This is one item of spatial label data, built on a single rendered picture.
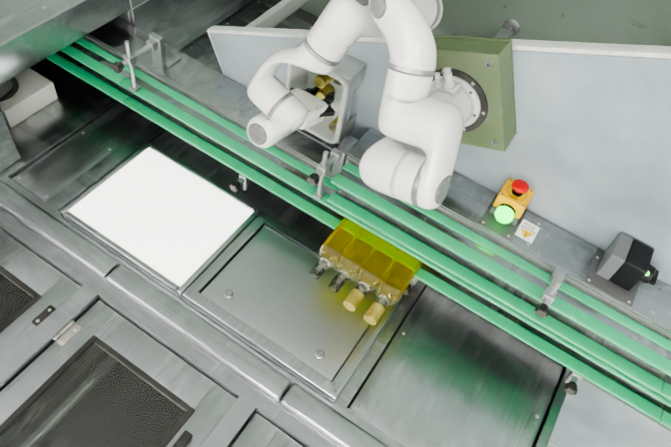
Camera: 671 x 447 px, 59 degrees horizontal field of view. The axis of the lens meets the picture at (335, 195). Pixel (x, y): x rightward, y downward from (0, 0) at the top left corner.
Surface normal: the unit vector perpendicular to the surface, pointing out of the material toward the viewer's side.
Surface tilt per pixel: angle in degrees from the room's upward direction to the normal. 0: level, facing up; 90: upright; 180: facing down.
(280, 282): 90
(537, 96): 0
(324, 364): 90
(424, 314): 90
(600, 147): 0
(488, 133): 3
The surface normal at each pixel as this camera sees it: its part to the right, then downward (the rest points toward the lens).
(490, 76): -0.58, 0.59
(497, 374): 0.11, -0.63
